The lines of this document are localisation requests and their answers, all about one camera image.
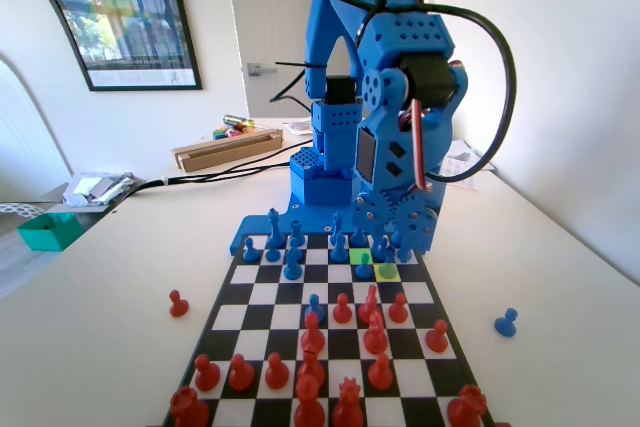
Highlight red chess queen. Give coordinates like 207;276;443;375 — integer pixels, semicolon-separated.
331;377;365;427

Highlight thick black looping cable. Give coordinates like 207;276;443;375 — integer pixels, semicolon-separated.
258;0;517;184

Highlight blue arm base plate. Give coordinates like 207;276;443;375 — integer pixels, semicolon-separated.
228;206;429;256

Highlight long cardboard box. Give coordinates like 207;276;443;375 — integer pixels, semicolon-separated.
171;126;285;173

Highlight printed paper sheet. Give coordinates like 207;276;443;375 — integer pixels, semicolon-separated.
282;120;315;137

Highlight silver foil packaging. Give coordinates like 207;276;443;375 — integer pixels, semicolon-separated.
62;171;137;208

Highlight black white chessboard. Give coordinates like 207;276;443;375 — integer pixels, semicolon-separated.
162;232;497;427

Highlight red chess rook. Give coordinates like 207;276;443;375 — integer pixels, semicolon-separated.
169;385;211;427
446;384;489;427

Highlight red white servo wires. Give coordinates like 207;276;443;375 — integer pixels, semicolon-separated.
399;99;437;194

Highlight red chess bishop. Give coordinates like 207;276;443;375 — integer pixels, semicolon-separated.
301;311;326;356
298;343;327;386

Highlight colourful marker pack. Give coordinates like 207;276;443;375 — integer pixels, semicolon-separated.
212;126;249;142

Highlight blue chess king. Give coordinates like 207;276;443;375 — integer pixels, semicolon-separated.
267;207;282;248

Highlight green plastic bin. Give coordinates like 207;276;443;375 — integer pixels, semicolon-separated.
17;211;85;252

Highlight black framed map poster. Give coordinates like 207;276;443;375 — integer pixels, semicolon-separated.
0;0;204;93

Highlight grey dotted fabric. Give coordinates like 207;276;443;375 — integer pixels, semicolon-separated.
0;201;41;221

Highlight yellow green tube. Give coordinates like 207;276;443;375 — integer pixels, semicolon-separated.
222;113;257;131

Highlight white paper sheet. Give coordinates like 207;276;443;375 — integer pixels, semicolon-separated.
447;138;497;172

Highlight printed instruction leaflet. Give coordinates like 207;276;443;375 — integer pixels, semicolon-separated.
439;151;481;193

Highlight white door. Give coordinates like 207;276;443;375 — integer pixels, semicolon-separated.
224;0;314;121

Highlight white curved furniture panel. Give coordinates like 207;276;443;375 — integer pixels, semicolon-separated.
0;0;94;203

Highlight black cable bundle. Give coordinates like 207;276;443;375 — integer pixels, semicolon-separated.
107;144;309;211

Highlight red chess pawn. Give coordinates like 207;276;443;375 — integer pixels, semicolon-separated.
332;292;353;324
228;354;255;392
263;351;291;391
168;289;190;318
425;319;450;354
367;352;395;392
193;354;221;392
388;291;410;324

